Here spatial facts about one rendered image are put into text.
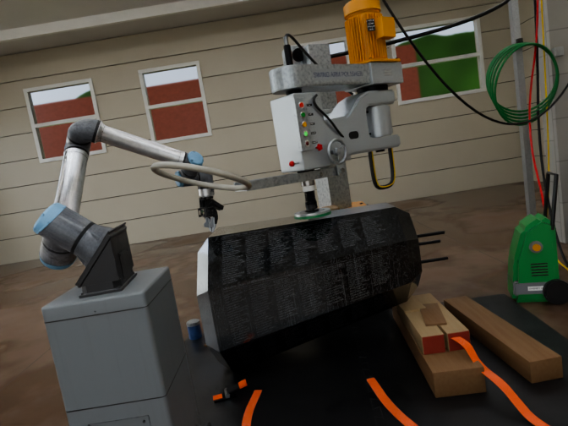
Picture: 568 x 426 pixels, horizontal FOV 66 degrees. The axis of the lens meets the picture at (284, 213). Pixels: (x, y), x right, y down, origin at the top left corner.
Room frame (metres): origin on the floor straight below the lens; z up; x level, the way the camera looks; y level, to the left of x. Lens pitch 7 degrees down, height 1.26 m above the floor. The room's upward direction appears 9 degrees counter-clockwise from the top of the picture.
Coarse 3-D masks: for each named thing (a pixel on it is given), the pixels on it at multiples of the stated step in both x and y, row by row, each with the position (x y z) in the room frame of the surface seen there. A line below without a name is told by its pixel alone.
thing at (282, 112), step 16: (288, 96) 2.43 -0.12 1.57; (304, 96) 2.44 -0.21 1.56; (272, 112) 2.56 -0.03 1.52; (288, 112) 2.45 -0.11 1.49; (320, 112) 2.50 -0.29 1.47; (288, 128) 2.46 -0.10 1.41; (320, 128) 2.49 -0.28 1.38; (288, 144) 2.48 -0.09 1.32; (320, 144) 2.48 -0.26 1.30; (288, 160) 2.50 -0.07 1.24; (304, 160) 2.40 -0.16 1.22; (320, 160) 2.47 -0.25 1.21
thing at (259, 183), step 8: (328, 168) 2.56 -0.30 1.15; (336, 168) 2.60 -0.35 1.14; (280, 176) 2.36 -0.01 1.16; (288, 176) 2.39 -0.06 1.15; (296, 176) 2.42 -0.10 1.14; (304, 176) 2.46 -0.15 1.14; (312, 176) 2.49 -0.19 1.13; (320, 176) 2.51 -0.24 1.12; (328, 176) 2.56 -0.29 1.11; (240, 184) 2.34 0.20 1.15; (256, 184) 2.26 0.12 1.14; (264, 184) 2.29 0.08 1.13; (272, 184) 2.32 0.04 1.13; (280, 184) 2.35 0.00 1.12
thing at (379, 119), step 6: (366, 108) 2.88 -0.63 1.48; (372, 108) 2.85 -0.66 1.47; (378, 108) 2.84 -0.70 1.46; (384, 108) 2.85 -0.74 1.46; (366, 114) 2.87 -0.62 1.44; (372, 114) 2.85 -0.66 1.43; (378, 114) 2.84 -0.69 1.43; (384, 114) 2.84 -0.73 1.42; (372, 120) 2.85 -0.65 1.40; (378, 120) 2.84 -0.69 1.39; (384, 120) 2.84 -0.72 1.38; (390, 120) 2.89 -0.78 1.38; (372, 126) 2.85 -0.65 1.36; (378, 126) 2.84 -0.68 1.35; (384, 126) 2.84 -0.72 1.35; (390, 126) 2.87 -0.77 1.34; (372, 132) 2.86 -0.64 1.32; (378, 132) 2.84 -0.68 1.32; (384, 132) 2.84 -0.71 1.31; (390, 132) 2.87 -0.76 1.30
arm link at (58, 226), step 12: (60, 204) 1.80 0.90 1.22; (48, 216) 1.73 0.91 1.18; (60, 216) 1.74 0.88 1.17; (72, 216) 1.76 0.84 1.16; (36, 228) 1.73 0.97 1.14; (48, 228) 1.72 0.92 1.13; (60, 228) 1.72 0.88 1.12; (72, 228) 1.73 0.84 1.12; (84, 228) 1.75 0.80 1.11; (48, 240) 1.75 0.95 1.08; (60, 240) 1.73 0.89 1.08; (72, 240) 1.73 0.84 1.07; (60, 252) 1.80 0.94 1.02
